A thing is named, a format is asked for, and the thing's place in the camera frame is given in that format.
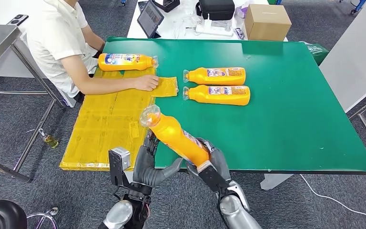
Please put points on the person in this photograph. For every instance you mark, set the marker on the person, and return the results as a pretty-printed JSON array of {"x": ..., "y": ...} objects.
[{"x": 56, "y": 38}]

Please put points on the brown cardboard box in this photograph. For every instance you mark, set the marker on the brown cardboard box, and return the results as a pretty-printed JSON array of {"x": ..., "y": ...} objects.
[{"x": 267, "y": 22}]

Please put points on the small glass bottle yellow liquid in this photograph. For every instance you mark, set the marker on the small glass bottle yellow liquid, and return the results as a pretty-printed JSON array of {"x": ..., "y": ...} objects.
[{"x": 49, "y": 141}]

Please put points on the person's left forearm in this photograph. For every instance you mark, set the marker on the person's left forearm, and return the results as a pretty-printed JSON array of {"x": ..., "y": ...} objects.
[{"x": 93, "y": 39}]

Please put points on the white power strip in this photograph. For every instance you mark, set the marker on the white power strip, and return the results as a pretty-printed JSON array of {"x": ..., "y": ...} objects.
[{"x": 214, "y": 30}]

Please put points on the blue wheeled frame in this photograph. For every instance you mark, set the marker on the blue wheeled frame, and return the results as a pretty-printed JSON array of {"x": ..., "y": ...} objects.
[{"x": 358, "y": 6}]

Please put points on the person's right hand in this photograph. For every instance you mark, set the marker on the person's right hand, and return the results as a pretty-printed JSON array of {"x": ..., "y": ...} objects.
[{"x": 146, "y": 83}]

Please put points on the green bag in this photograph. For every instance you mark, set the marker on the green bag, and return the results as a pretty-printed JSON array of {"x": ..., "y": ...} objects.
[{"x": 316, "y": 51}]

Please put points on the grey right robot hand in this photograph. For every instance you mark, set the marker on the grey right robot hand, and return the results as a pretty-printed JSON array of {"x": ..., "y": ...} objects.
[{"x": 221, "y": 162}]

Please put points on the green table mat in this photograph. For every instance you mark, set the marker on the green table mat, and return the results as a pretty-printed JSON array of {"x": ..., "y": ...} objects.
[{"x": 296, "y": 110}]

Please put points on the purple tissue pack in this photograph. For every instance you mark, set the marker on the purple tissue pack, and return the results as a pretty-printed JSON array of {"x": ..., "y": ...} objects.
[{"x": 242, "y": 11}]

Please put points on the white table leg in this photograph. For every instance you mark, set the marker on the white table leg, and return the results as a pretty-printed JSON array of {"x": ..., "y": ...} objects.
[{"x": 274, "y": 181}]

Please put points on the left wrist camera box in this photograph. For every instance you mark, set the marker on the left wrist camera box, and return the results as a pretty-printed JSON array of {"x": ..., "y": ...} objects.
[{"x": 118, "y": 161}]

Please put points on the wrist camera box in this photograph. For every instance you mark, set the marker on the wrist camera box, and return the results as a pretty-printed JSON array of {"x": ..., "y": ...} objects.
[
  {"x": 118, "y": 161},
  {"x": 211, "y": 175}
]

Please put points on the yellow taped cardboard mat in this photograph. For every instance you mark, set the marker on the yellow taped cardboard mat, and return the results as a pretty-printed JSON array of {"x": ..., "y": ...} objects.
[{"x": 107, "y": 126}]

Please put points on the person's right forearm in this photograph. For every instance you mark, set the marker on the person's right forearm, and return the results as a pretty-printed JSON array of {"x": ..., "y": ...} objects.
[{"x": 107, "y": 87}]

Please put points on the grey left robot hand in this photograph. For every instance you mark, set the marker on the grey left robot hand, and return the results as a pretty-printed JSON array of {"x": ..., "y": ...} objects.
[{"x": 145, "y": 170}]

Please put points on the black carrying case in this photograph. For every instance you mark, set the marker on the black carrying case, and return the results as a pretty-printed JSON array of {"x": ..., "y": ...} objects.
[{"x": 217, "y": 9}]

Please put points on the white table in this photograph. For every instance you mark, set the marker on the white table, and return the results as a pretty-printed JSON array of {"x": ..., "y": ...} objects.
[{"x": 176, "y": 28}]

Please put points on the black device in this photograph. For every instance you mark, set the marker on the black device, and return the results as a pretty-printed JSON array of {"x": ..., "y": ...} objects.
[{"x": 167, "y": 4}]

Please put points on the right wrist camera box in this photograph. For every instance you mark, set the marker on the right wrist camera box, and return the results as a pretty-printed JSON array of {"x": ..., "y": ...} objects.
[{"x": 211, "y": 175}]

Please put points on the small printed packet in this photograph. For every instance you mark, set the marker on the small printed packet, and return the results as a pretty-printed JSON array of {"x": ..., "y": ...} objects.
[{"x": 239, "y": 33}]

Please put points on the black tablet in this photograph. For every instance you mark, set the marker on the black tablet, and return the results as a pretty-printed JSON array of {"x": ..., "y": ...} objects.
[{"x": 150, "y": 17}]

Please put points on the black ribbed round stool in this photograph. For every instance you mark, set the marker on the black ribbed round stool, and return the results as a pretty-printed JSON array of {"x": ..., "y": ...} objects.
[{"x": 0, "y": 216}]

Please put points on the orange detergent bottle clear cap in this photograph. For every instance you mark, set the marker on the orange detergent bottle clear cap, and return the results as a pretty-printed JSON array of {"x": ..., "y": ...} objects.
[
  {"x": 173, "y": 134},
  {"x": 202, "y": 96},
  {"x": 202, "y": 77},
  {"x": 107, "y": 64}
]

